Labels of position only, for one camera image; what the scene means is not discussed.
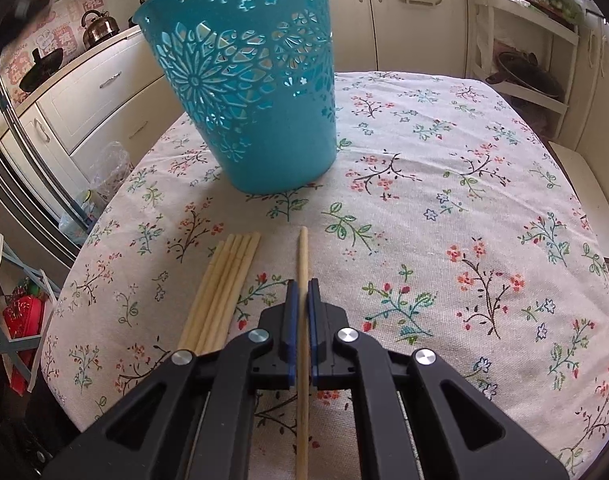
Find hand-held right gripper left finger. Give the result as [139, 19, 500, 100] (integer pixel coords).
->
[42, 280, 301, 480]

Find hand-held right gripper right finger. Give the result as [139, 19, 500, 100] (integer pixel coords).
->
[309, 278, 570, 480]

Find teal perforated plastic basket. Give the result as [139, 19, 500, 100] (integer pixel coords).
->
[136, 0, 338, 195]

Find floral tablecloth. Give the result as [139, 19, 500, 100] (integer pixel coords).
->
[42, 71, 609, 480]

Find clear plastic bag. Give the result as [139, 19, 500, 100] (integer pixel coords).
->
[59, 141, 135, 241]

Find red box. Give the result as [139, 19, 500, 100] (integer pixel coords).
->
[3, 285, 48, 396]

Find cream drawer cabinet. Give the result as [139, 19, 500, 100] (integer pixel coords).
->
[0, 25, 185, 211]

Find white wooden stool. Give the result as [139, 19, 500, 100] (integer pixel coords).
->
[549, 140, 609, 266]

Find cream cabinet doors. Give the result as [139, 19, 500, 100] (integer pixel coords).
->
[325, 0, 470, 73]

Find stainless steel appliance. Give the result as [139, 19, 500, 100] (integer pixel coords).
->
[0, 75, 85, 266]

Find dark pan with lid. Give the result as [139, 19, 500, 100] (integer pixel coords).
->
[486, 51, 565, 101]

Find metal kettle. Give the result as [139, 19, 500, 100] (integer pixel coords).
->
[81, 10, 120, 51]

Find black pan on stove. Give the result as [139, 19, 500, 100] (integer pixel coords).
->
[18, 47, 65, 93]

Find cream tall cabinet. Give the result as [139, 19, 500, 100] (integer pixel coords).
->
[549, 10, 609, 161]

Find white shelf rack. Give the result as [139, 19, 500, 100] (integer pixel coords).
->
[469, 0, 580, 146]

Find blue frame stand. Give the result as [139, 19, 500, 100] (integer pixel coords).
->
[0, 225, 62, 396]

